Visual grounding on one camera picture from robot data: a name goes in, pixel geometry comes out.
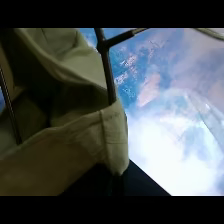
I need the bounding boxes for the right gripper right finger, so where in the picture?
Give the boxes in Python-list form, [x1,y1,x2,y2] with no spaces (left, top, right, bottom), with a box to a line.
[114,159,171,197]

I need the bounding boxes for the beige long-sleeved shirt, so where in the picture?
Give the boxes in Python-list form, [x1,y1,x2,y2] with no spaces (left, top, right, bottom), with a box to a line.
[0,28,130,197]

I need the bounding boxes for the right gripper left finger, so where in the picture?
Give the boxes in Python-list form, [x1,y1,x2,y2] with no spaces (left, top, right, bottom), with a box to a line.
[60,162,117,197]

